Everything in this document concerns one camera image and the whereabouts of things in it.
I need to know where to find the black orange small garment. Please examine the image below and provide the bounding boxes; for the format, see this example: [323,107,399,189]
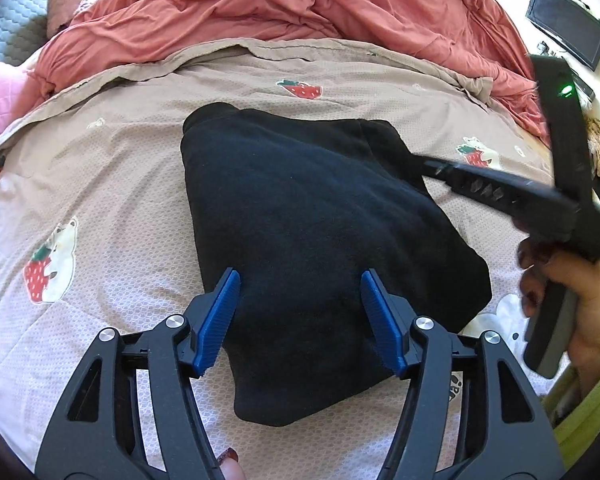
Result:
[181,103,492,427]

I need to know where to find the right hand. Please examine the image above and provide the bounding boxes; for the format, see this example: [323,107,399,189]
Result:
[517,236,600,396]

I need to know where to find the left hand red nails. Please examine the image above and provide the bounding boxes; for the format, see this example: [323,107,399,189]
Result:
[216,448,246,480]

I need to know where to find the lime green sleeve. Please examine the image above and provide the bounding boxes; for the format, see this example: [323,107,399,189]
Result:
[543,366,600,469]

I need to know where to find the black flat screen monitor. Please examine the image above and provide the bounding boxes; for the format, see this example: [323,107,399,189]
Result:
[526,0,600,70]

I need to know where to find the terracotta red duvet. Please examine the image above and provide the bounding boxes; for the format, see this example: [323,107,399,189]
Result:
[24,0,547,139]

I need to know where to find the grey quilted pillow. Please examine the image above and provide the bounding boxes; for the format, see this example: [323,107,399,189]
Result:
[0,0,47,66]

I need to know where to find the brown ruffled cushion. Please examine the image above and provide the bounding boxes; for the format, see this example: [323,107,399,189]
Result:
[46,0,93,39]

